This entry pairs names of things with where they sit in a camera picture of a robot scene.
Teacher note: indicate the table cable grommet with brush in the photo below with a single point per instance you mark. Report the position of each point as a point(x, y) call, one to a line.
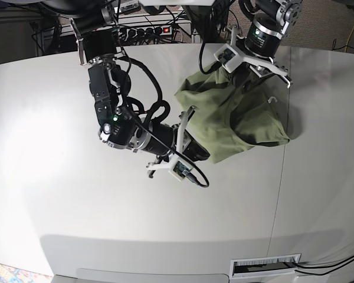
point(263, 267)

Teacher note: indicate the green T-shirt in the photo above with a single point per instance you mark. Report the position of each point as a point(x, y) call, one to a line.
point(233, 112)

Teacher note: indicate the black power strip red switch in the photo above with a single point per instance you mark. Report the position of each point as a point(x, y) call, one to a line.
point(157, 32)

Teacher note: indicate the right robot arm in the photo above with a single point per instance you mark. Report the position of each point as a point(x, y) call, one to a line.
point(124, 121)

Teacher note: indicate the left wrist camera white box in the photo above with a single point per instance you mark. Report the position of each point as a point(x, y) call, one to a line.
point(229, 57)

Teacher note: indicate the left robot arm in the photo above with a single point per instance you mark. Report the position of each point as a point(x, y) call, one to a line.
point(285, 13)

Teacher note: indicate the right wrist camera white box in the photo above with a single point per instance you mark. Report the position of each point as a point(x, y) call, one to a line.
point(180, 170)

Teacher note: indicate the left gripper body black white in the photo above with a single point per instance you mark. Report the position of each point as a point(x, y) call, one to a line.
point(259, 48)

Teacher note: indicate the grey table leg column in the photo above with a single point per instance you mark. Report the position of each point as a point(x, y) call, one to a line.
point(200, 18)

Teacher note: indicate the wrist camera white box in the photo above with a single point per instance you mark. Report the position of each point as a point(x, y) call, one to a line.
point(180, 170)
point(229, 57)

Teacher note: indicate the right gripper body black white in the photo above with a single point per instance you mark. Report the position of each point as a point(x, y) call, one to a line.
point(164, 141)

